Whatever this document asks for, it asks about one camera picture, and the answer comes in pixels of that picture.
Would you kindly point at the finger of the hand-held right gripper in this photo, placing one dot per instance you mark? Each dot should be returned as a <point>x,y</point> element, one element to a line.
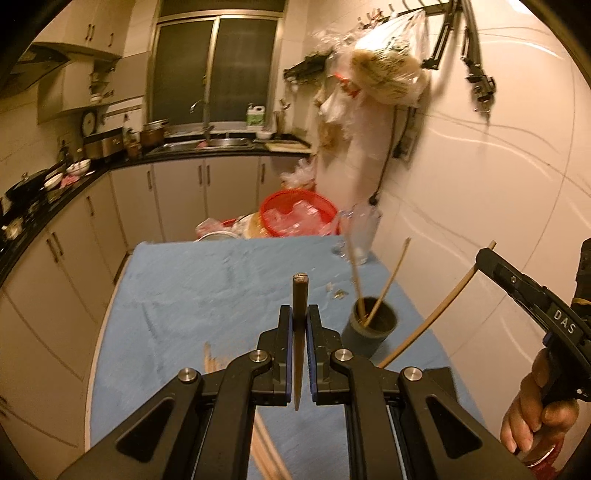
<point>512,279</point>

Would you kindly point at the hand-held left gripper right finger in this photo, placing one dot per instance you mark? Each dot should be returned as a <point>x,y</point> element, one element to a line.
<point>311,355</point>

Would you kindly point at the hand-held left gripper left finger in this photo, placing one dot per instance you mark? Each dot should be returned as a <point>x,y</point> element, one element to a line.
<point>289,355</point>

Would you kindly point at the dark wooden chopstick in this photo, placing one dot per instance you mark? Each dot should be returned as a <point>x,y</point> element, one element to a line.
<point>300,323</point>

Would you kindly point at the grey cup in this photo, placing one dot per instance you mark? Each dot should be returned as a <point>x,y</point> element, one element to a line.
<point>364,344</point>

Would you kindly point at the light wooden chopstick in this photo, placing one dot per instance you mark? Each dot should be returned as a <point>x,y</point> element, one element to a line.
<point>211,357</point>
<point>390,279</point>
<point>429,323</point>
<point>270,452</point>
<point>356,286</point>

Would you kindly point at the person's right hand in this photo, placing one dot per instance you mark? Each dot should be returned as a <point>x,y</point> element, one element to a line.
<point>526,410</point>

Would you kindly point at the blue table mat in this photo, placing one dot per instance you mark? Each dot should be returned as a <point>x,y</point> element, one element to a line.
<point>194,295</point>

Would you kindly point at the glass mug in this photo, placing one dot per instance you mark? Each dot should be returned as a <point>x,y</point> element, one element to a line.
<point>362,230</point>

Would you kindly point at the red plastic basket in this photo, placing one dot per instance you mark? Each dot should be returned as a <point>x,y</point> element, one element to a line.
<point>277,207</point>

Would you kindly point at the crumpled white plastic bag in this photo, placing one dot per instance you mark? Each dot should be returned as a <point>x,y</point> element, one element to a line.
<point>300,177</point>

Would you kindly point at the base kitchen cabinets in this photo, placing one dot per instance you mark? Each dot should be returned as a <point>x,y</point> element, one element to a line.
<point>175,194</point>

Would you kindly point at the wooden cutting board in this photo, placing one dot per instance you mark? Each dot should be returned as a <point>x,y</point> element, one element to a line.
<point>286,146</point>

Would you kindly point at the hanging white plastic bags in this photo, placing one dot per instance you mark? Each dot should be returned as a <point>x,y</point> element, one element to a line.
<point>355,138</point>

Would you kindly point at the steel kitchen sink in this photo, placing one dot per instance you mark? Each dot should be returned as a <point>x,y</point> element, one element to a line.
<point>207,143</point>

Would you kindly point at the countertop utensil holder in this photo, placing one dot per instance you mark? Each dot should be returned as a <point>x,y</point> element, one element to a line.
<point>280,122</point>

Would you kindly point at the white detergent bottle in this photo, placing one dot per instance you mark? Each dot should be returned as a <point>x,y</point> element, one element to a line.
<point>256,115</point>

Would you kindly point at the bagged bread in plastic bag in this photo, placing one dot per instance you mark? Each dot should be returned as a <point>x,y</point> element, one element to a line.
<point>390,69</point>

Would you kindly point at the metal sink faucet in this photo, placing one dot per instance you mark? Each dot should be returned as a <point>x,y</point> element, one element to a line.
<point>205,120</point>

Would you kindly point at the brown cooking pot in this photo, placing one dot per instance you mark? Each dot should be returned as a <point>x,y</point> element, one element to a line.
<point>152,134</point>

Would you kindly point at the metal toaster oven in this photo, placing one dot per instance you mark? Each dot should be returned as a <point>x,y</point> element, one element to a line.
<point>106,145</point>

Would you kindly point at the white bowl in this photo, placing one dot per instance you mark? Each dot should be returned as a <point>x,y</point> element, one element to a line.
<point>77,167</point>

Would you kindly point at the kitchen window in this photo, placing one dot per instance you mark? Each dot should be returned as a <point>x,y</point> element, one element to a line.
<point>212,69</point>

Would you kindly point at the round kitchen scale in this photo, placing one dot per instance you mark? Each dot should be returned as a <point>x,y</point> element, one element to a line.
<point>89,122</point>

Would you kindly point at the black wok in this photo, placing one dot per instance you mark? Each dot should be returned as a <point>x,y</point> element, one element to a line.
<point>25,182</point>

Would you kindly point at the open shelf with dishes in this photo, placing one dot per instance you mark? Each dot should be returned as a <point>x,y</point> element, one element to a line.
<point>101,83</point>

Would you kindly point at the upper kitchen cabinets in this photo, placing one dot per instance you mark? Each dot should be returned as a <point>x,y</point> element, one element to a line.
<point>92,27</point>

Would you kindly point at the range hood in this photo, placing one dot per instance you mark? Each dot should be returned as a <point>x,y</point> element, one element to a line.
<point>32,69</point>

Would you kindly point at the wall power strip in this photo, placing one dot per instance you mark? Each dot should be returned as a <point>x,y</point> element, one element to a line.
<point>408,136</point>

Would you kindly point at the black wall rack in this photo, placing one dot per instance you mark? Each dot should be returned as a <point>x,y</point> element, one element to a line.
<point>307,64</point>

